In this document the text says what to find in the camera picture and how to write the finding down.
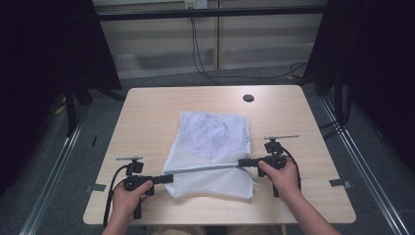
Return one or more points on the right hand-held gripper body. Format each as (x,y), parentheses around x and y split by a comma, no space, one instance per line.
(277,158)

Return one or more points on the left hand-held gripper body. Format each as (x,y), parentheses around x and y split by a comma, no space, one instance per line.
(135,182)

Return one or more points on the white mesh laundry bag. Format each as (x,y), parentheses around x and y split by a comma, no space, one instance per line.
(208,182)

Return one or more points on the person's left hand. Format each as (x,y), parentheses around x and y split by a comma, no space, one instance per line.
(125,204)

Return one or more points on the person's right hand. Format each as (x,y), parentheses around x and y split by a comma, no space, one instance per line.
(287,181)

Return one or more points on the grey tape strip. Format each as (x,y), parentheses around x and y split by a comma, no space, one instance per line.
(339,183)
(96,188)

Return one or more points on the white crumpled garment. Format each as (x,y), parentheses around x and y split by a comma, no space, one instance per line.
(212,132)

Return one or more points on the small black floor strip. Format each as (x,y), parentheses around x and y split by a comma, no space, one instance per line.
(94,140)

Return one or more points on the black metal stand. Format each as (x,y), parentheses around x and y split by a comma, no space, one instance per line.
(70,111)
(339,98)

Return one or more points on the yellow floor item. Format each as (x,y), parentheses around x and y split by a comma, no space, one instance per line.
(59,107)

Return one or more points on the black curtain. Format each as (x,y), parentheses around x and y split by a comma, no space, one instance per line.
(378,65)
(42,65)

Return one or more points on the black horizontal bar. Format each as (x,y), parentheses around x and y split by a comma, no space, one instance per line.
(208,13)

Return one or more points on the aluminium floor rail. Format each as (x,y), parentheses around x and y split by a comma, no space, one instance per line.
(365,173)
(49,186)

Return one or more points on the wooden vertical post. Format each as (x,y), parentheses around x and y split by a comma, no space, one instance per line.
(218,36)

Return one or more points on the white wall outlet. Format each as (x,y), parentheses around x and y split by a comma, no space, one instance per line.
(195,4)

